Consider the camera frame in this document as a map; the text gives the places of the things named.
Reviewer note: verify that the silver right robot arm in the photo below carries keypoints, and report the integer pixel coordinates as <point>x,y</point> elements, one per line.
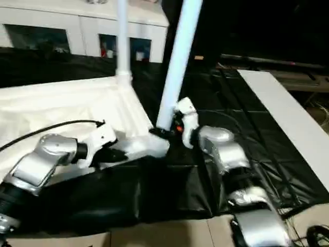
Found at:
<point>231,170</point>

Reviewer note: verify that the white plastic table leg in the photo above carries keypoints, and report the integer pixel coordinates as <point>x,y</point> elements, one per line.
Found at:
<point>177,62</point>
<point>123,36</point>

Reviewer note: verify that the white plastic table top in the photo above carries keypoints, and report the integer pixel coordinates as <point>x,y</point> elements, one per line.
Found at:
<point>56,108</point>

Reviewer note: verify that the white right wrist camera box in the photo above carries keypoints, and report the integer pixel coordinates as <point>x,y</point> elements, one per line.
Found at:
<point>186,118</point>

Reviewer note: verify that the white sideboard with glass doors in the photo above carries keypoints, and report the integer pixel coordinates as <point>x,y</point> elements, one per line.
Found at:
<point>77,23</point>

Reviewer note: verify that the black metal table frame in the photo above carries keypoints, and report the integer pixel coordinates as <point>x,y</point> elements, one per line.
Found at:
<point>295,211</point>

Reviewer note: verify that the black cabinet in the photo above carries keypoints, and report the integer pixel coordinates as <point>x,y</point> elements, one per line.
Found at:
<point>257,25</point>

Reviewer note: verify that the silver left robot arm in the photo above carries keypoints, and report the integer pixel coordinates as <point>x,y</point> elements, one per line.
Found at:
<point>36,170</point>

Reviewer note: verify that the black mat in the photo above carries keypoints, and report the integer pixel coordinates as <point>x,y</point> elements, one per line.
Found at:
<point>169,185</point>

